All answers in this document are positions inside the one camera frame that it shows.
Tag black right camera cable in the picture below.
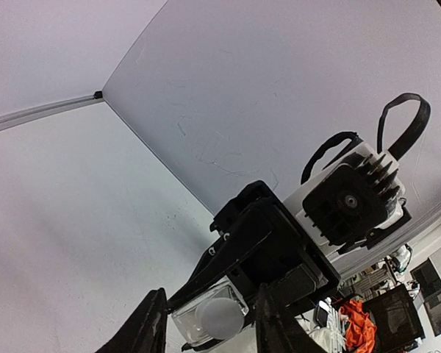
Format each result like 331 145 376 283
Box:
300 92 433 185

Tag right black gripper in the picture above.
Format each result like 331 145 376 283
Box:
168 180 340 313

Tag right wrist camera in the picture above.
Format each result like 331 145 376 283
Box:
284 132 412 255

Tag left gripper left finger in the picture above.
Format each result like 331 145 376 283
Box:
96 288 168 353

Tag aluminium back rail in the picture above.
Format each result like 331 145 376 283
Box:
0 95 103 131

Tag orange cloth in background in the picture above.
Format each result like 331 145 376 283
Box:
340 299 377 353

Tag white nail polish cap brush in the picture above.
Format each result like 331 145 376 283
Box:
195 297 245 340

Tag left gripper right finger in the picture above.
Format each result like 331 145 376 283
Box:
255 284 325 353

